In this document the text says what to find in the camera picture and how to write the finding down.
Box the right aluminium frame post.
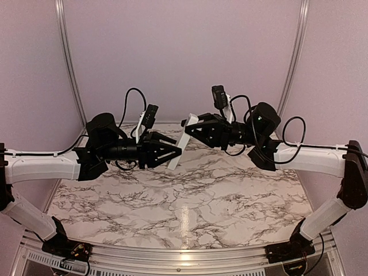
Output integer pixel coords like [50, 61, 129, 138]
[277, 0, 311, 117]

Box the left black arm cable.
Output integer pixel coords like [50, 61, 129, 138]
[0, 87, 147, 170]

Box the white remote control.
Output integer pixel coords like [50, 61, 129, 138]
[167, 113, 199, 170]

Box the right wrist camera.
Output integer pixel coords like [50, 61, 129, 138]
[212, 85, 234, 123]

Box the aluminium frame post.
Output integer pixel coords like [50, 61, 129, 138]
[55, 0, 87, 127]
[277, 0, 311, 117]

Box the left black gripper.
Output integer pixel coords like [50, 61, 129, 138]
[99, 131, 182, 168]

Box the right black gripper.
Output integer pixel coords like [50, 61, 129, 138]
[182, 112, 262, 150]

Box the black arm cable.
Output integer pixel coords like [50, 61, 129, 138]
[0, 87, 147, 170]
[227, 94, 368, 158]

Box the left aluminium frame post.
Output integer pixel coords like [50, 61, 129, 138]
[55, 0, 87, 127]

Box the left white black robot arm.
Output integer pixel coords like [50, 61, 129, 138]
[1, 113, 182, 256]

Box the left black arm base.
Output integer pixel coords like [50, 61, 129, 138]
[42, 216, 92, 262]

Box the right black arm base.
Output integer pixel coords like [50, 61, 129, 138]
[265, 218, 316, 263]

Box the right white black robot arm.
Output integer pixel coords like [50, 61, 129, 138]
[181, 102, 367, 258]

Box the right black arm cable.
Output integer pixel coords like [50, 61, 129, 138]
[227, 94, 368, 158]

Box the front aluminium rail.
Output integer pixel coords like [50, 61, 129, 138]
[10, 231, 345, 275]

